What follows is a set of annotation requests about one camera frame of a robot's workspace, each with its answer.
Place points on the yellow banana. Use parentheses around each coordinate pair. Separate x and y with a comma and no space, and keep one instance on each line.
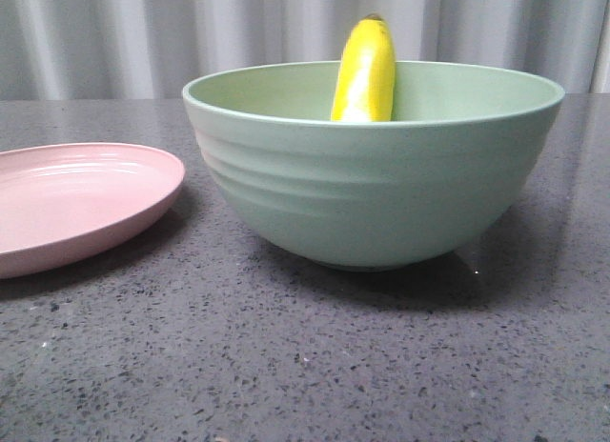
(364,89)

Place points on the pink plate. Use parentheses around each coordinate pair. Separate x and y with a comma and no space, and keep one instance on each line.
(64,203)

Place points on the green ribbed bowl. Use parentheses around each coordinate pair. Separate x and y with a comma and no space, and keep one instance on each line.
(371,196)

